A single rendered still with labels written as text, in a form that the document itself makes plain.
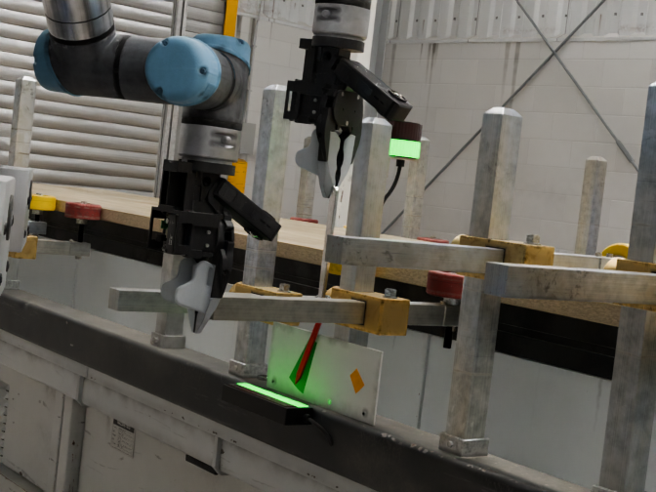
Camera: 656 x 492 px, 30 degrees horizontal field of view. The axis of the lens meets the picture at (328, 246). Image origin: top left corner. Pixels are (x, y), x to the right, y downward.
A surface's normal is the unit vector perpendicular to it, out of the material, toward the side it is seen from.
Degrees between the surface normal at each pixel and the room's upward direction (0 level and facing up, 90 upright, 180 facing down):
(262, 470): 90
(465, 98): 90
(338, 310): 90
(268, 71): 90
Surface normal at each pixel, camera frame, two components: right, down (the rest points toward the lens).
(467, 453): 0.59, 0.11
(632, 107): -0.74, -0.05
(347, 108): 0.83, 0.14
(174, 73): -0.21, 0.02
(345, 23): 0.14, 0.10
